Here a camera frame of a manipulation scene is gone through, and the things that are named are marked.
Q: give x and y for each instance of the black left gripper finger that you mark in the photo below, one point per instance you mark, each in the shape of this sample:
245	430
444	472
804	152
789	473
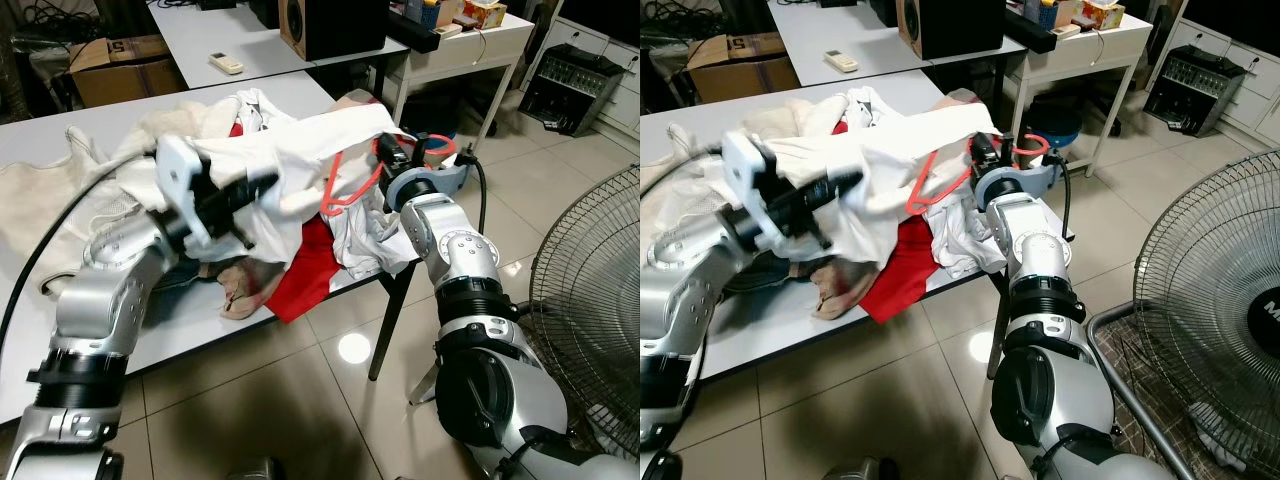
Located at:
260	185
842	185

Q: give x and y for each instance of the red plastic hanger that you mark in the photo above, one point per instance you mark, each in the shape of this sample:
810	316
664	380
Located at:
335	178
921	180

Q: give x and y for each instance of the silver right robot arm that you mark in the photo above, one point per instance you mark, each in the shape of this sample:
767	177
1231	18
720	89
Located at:
1040	250
470	260

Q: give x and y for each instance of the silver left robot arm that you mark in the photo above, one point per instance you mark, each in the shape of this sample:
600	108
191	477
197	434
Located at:
100	300
680	300

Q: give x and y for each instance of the blue plastic basin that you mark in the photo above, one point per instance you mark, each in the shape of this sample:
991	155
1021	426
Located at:
1055	125

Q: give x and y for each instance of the cream denim jacket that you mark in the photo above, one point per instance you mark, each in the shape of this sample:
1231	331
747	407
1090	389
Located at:
780	118
40	200

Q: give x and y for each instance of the pink beige garment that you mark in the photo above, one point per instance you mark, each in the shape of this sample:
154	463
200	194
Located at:
840	290
250	290

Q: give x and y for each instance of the red cloth garment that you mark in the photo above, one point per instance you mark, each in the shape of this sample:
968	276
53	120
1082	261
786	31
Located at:
300	280
895	280

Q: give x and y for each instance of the white remote control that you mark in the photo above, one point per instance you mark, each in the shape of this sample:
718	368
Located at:
226	63
840	61

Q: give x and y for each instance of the black soundbar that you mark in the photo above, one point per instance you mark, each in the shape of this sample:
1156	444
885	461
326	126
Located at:
1030	32
415	32

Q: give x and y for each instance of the black wooden speaker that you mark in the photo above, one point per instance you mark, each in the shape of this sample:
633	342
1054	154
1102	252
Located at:
340	30
955	30

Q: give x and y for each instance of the white table with black legs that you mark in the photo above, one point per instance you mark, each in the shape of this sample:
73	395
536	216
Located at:
30	135
740	330

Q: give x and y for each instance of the brown cardboard box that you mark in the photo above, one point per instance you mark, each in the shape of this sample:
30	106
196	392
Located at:
120	85
740	80

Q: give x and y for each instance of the light grey table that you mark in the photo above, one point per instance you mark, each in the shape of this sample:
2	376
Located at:
870	35
250	40

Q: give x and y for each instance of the white desk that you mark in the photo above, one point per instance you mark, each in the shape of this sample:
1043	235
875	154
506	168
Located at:
490	45
1105	45

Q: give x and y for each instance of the blue pen holder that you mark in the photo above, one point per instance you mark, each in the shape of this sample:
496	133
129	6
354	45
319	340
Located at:
422	10
1040	10

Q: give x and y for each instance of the yellow tissue box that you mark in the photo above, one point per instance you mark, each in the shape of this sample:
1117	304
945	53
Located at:
483	13
1100	13

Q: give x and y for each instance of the black audio mixer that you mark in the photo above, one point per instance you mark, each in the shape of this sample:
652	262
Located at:
1195	90
570	90

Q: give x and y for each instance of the white low cabinet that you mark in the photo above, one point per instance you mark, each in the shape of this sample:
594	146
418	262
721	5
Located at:
620	95
1255	100

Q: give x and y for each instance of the black standing fan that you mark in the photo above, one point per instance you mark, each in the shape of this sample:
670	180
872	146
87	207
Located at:
1200	300
590	300

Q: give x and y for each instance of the grey robot leg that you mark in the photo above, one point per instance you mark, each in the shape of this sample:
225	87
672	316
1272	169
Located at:
858	470

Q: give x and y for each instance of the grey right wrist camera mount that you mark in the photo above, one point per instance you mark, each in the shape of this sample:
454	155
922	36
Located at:
440	185
1035	180

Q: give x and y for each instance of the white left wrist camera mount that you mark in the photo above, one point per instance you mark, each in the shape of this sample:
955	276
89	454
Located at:
745	160
178	165

